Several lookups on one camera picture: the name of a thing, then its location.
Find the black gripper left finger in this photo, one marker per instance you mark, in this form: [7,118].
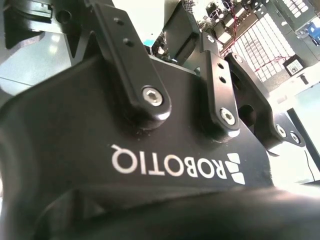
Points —
[127,62]

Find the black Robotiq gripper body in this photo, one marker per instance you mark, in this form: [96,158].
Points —
[75,137]

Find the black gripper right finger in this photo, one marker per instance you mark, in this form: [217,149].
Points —
[220,87]

